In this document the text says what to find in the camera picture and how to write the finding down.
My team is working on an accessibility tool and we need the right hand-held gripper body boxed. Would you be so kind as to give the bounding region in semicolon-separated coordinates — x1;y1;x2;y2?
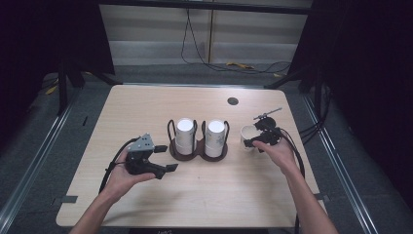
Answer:
252;107;283;148

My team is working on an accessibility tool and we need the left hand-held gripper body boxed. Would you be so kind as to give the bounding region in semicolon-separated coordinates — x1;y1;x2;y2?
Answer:
124;133;168;180

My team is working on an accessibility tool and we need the white paper cup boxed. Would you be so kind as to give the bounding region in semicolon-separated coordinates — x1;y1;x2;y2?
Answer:
240;125;263;152

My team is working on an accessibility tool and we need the dark brown double cup holder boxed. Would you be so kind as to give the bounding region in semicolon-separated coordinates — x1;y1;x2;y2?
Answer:
167;118;231;163

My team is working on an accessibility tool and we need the person's left hand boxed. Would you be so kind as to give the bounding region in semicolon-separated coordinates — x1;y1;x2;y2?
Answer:
102;149;157;205

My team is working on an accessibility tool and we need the person's right hand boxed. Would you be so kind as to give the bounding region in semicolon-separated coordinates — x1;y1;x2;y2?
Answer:
251;137;300;177

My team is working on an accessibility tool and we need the black metal stand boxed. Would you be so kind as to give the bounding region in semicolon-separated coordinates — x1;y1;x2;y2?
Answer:
312;69;325;115
56;61;70;117

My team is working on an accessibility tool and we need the dark curtain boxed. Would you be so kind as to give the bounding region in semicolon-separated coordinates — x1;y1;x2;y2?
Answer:
286;0;413;213
0;0;116;147

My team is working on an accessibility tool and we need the black overhead beam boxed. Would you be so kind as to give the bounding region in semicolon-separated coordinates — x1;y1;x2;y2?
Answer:
96;0;314;16

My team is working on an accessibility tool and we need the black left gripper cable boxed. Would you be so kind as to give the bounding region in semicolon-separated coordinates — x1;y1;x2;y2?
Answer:
97;136;141;195

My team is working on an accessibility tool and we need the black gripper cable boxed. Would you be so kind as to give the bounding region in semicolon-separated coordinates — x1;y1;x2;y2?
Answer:
275;127;307;234
97;136;141;195

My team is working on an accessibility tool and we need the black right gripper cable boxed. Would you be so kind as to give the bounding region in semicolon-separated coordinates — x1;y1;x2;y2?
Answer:
275;127;307;234

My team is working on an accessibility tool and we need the black floor cable bundle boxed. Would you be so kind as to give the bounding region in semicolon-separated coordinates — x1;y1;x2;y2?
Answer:
297;83;333;146

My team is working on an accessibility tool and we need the metal floor rail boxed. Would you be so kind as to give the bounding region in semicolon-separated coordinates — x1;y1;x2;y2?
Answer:
301;93;382;234
0;94;79;226

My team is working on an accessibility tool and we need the thin vertical wall strip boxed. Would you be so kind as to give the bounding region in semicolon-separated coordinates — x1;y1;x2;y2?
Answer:
206;9;216;64

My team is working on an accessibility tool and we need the black wall cable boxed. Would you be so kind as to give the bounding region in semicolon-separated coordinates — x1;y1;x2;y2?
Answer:
180;8;292;75

